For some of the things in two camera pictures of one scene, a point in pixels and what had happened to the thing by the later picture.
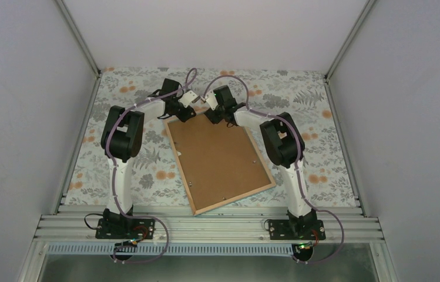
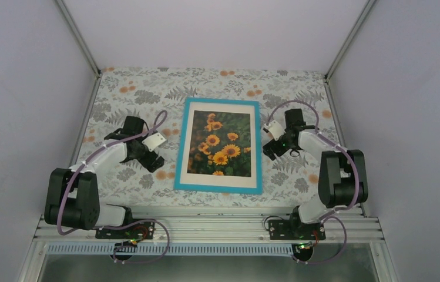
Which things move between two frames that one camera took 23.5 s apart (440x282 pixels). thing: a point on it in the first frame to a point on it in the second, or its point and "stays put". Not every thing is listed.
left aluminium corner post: (77, 36) stays put
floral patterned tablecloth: (303, 96) stays put
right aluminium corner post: (349, 40) stays put
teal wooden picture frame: (202, 119) to (258, 190)
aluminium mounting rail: (208, 228) stays put
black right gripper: (214, 119) to (278, 151)
